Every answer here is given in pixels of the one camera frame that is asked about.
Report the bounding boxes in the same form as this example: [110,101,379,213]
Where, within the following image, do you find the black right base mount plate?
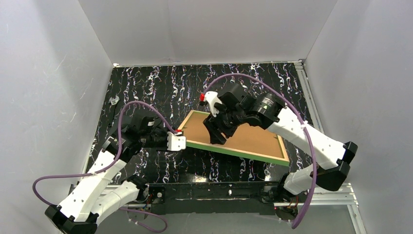
[259,186,307,205]

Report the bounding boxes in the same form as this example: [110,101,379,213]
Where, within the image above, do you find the green picture frame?
[176,110,290,167]

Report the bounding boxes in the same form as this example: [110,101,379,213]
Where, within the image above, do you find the aluminium rail frame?
[92,182,366,234]

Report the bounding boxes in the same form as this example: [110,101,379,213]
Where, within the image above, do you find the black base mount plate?
[142,186,166,204]
[259,186,307,205]

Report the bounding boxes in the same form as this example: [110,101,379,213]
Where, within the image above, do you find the small silver clip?
[109,96,119,105]

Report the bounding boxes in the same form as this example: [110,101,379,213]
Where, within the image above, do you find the brown backing board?
[180,113,286,159]

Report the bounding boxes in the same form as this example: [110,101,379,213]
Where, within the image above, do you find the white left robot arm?
[45,112,186,234]

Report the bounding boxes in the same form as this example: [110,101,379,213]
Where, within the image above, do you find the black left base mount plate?
[142,186,166,204]

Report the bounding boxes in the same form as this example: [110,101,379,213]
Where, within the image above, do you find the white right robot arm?
[200,84,358,196]

